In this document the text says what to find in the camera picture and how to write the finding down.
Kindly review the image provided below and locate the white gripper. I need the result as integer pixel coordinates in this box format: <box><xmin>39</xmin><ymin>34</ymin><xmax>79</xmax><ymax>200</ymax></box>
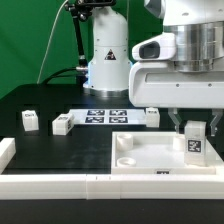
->
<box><xmin>129</xmin><ymin>61</ymin><xmax>224</xmax><ymax>136</ymax></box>

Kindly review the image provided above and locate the white square tabletop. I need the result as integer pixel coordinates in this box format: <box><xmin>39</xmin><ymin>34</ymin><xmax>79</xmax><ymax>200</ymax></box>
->
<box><xmin>111</xmin><ymin>132</ymin><xmax>219</xmax><ymax>175</ymax></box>

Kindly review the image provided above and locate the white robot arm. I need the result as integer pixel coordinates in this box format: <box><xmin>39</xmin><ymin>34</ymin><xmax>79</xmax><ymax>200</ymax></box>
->
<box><xmin>85</xmin><ymin>0</ymin><xmax>224</xmax><ymax>128</ymax></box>

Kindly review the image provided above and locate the white marker sheet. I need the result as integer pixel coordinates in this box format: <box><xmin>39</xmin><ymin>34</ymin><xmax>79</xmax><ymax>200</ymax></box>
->
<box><xmin>70</xmin><ymin>109</ymin><xmax>145</xmax><ymax>125</ymax></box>

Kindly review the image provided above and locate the white U-shaped fence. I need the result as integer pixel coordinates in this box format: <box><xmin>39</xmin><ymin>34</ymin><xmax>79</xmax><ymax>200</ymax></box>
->
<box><xmin>0</xmin><ymin>138</ymin><xmax>224</xmax><ymax>200</ymax></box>

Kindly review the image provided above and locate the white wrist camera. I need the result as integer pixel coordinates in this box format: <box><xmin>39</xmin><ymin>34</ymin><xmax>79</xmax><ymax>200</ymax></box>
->
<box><xmin>132</xmin><ymin>32</ymin><xmax>177</xmax><ymax>61</ymax></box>

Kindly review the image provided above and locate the black cable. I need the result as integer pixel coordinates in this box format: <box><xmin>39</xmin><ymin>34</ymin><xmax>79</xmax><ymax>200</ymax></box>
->
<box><xmin>41</xmin><ymin>67</ymin><xmax>88</xmax><ymax>85</ymax></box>

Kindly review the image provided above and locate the white cable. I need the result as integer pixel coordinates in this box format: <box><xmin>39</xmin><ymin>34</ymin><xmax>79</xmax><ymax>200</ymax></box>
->
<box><xmin>36</xmin><ymin>0</ymin><xmax>69</xmax><ymax>85</ymax></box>

